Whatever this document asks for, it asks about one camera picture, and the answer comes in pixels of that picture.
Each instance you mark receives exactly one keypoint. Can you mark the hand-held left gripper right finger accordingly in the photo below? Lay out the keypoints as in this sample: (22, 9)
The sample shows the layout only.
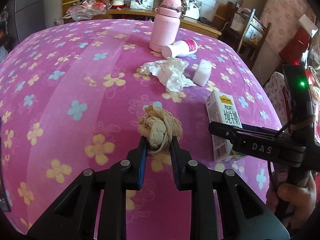
(175, 160)

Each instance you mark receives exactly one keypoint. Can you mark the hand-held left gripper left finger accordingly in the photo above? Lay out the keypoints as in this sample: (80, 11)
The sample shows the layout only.
(143, 160)

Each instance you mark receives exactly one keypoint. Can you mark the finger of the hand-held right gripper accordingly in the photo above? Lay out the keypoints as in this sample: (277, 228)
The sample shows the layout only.
(225, 132)
(260, 130)

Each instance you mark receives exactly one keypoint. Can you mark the beige wad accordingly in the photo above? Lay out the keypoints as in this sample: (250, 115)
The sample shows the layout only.
(157, 127)

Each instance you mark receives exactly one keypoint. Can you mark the person's right hand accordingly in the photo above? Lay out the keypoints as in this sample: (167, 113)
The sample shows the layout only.
(297, 195)

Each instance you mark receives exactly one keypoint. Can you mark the white milk carton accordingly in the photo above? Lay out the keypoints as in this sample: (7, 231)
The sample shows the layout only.
(225, 110)

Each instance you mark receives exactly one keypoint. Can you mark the sofa with flowered cover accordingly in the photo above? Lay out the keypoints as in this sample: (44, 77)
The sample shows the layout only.
(275, 92)

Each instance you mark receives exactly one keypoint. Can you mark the white foam block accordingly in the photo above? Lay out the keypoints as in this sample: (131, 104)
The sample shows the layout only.
(202, 72)

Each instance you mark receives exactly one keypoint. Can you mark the crumpled white tissue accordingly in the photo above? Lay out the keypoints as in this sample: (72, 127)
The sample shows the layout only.
(170, 72)

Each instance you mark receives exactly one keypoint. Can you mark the white bottle with pink label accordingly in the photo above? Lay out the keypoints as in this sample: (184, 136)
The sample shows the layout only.
(178, 50)

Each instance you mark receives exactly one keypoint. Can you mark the picture box on chair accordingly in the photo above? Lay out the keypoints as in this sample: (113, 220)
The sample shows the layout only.
(253, 33)

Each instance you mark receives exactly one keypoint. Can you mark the pink flowered blanket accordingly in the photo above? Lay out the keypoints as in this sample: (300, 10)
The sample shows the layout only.
(75, 80)

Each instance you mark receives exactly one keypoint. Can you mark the dark wooden chair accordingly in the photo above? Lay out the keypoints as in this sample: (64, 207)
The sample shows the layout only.
(250, 22)

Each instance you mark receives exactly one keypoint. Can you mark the wooden cabinet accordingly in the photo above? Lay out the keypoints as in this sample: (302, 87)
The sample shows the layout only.
(195, 27)

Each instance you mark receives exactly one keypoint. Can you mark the small black device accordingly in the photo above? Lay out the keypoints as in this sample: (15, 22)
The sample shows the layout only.
(204, 19)

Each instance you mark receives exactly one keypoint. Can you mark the pink thermos bottle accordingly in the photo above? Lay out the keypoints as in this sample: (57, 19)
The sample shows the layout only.
(165, 27)

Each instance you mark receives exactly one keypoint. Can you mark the flowered upright mattress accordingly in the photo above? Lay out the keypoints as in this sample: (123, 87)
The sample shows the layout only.
(282, 10)

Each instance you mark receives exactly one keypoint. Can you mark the unframed wedding photo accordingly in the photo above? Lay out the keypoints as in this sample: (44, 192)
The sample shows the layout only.
(193, 8)

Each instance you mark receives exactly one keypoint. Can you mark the black flat device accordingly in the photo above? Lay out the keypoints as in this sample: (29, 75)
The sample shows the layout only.
(3, 180)

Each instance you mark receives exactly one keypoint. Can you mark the framed couple photo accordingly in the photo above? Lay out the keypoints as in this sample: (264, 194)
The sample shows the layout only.
(142, 2)

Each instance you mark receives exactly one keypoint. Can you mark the red white container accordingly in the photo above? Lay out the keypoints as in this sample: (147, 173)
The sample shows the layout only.
(118, 3)

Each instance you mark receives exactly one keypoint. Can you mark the clear plastic bag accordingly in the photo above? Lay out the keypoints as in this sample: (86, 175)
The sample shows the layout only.
(85, 12)

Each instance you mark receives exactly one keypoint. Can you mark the grey padded panel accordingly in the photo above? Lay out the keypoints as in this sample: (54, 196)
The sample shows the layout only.
(32, 7)

